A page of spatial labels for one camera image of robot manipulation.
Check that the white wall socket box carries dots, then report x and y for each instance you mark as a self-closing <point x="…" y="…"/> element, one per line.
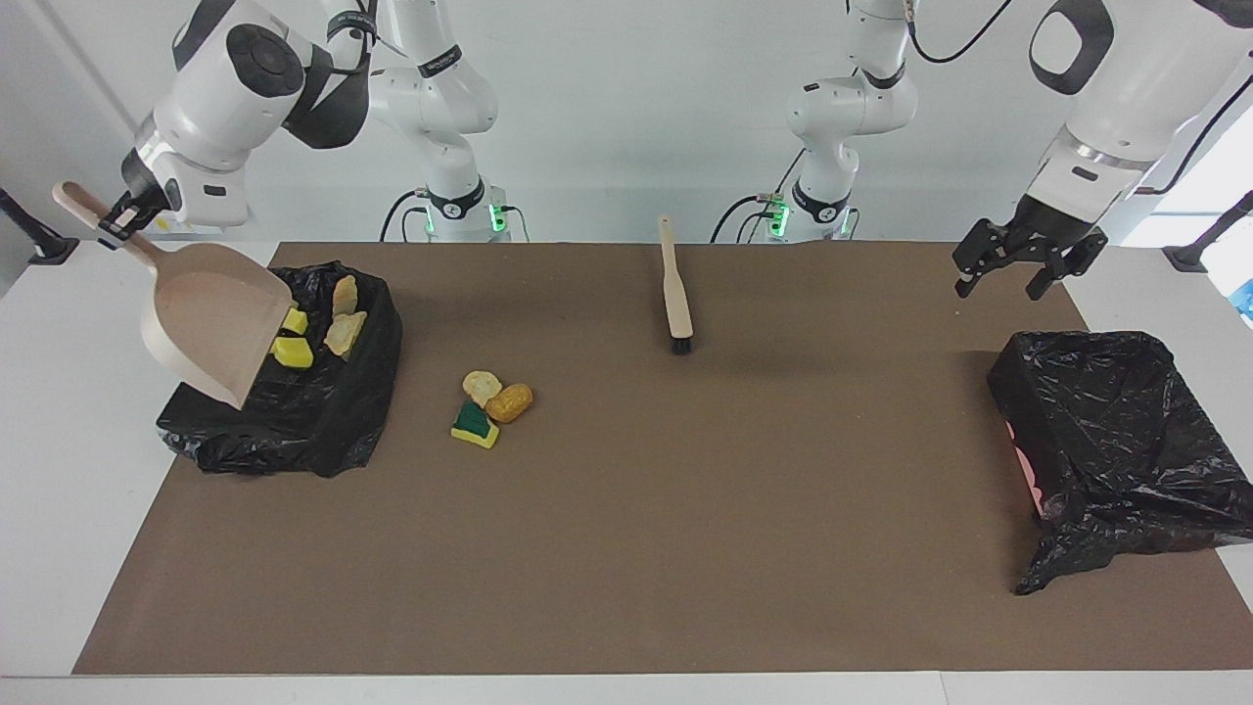
<point x="210" y="227"/>

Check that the small striped croissant piece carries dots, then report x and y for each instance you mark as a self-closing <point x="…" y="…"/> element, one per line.
<point x="345" y="296"/>

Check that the beige brush with black bristles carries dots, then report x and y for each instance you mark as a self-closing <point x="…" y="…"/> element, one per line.
<point x="676" y="294"/>

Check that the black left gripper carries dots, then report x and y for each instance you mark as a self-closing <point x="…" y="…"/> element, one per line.
<point x="1038" y="233"/>

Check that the large yellow sponge piece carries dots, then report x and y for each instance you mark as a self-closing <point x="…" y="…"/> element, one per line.
<point x="294" y="353"/>

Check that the black camera stand foot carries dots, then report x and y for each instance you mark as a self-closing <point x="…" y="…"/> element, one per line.
<point x="1189" y="257"/>
<point x="44" y="245"/>

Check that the pink bin with black bag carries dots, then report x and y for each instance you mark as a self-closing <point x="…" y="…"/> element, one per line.
<point x="1116" y="441"/>

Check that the beige plastic dustpan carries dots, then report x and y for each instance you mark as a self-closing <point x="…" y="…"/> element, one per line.
<point x="206" y="323"/>

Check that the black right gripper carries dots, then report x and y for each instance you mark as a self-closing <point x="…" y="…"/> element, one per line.
<point x="147" y="186"/>

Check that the small yellow sponge piece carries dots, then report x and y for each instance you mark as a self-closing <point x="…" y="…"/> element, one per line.
<point x="296" y="321"/>

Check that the pale bread chunk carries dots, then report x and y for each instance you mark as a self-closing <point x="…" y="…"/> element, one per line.
<point x="480" y="385"/>

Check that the large striped croissant piece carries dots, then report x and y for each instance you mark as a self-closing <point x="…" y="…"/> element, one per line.
<point x="345" y="333"/>

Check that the green and yellow sponge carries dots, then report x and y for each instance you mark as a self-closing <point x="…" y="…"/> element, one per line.
<point x="475" y="423"/>

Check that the brown round bread roll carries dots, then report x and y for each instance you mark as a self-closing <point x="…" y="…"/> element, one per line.
<point x="510" y="402"/>

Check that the brown table mat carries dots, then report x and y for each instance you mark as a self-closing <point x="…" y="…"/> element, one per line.
<point x="626" y="607"/>

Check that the blue object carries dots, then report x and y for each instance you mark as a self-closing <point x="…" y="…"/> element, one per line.
<point x="1246" y="299"/>

